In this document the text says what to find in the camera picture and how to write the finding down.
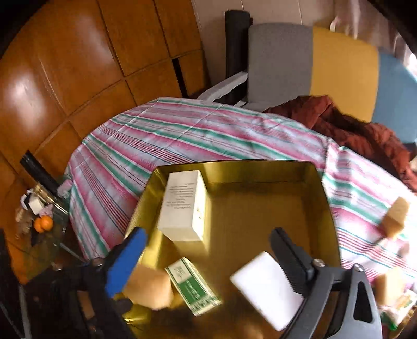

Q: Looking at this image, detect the pale pink curtain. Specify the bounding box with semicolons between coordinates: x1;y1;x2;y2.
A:
329;0;408;49

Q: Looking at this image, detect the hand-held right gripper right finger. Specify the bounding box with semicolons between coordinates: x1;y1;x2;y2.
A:
269;227;382;339

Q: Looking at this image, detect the black rolled mat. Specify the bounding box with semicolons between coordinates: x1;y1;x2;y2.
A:
225;10;251;105

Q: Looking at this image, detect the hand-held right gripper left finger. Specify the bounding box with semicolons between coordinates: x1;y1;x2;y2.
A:
75;226;149;339

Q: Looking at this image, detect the pink green striped tablecloth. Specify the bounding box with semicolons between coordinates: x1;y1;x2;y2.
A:
63;97;417;294

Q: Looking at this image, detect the grey yellow blue sofa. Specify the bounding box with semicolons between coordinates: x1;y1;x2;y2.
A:
244;23;417;144

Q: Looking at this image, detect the pale pink cloth bundle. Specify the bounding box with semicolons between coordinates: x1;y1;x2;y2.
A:
57;181;73;199

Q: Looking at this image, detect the black tube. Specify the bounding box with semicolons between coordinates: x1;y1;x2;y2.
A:
20;155;61;196

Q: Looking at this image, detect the tan sponge cake cube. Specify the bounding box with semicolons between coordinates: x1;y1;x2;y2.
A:
375;267;406;305
379;196;410;240
125;264;175;310

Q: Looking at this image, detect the gold metal tray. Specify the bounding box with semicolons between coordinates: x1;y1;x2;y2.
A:
122;160;342;339

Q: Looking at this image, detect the maroon blanket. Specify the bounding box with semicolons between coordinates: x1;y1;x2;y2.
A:
263;95;417;193

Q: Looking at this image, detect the green and white small box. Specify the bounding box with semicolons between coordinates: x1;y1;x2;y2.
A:
164;257;222;317

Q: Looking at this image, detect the glass side table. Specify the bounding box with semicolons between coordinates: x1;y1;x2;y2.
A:
7;176;85;271

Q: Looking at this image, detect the tall white carton box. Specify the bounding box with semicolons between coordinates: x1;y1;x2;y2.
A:
157;170;207;242

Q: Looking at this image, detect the wooden wardrobe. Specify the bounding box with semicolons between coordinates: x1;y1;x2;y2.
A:
0;0;212;284

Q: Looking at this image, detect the yellow green snack packet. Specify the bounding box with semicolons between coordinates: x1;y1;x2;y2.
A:
379;290;417;330

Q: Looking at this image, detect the white foam strip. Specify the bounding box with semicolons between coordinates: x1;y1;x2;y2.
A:
196;72;249;101

